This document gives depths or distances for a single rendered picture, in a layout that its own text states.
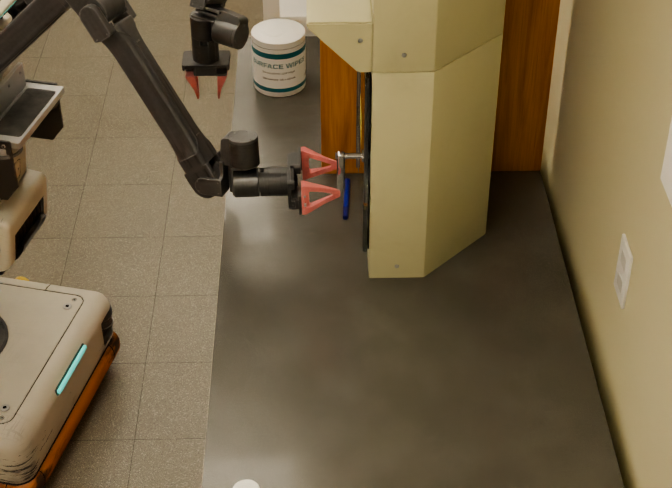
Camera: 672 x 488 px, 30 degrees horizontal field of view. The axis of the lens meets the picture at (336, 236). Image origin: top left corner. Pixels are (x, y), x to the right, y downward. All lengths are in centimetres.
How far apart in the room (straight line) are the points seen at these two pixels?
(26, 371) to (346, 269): 113
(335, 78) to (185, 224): 167
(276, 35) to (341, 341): 94
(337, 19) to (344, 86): 50
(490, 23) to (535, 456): 78
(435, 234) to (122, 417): 140
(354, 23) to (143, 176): 239
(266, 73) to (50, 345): 95
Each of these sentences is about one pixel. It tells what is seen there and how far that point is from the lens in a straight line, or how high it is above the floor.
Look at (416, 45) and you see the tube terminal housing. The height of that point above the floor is 146.
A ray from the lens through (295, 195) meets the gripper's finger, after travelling 240.
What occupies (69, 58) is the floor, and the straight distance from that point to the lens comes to 528.
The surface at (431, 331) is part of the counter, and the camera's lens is 239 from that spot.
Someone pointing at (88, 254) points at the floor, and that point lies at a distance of 417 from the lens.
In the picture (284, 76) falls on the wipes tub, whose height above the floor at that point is 100.
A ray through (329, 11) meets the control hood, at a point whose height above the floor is 151.
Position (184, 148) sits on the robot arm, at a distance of 242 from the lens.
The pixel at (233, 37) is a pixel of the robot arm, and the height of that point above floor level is 128.
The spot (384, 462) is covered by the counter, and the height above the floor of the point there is 94.
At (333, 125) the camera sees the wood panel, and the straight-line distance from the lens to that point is 273.
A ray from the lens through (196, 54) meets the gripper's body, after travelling 273.
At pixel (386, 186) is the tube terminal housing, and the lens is 237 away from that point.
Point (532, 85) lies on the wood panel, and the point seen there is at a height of 116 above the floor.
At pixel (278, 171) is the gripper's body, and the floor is 117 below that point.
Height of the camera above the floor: 253
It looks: 37 degrees down
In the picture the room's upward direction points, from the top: straight up
